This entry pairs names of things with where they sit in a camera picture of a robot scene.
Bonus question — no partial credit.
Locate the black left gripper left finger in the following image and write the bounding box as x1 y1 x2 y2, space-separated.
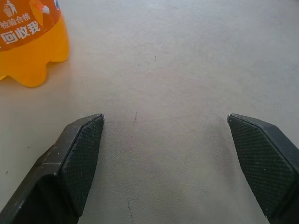
0 113 105 224

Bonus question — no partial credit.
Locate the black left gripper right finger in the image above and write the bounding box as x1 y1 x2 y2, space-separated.
227 113 299 224

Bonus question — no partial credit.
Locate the orange soda bottle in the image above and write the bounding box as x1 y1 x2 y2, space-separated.
0 0 71 88

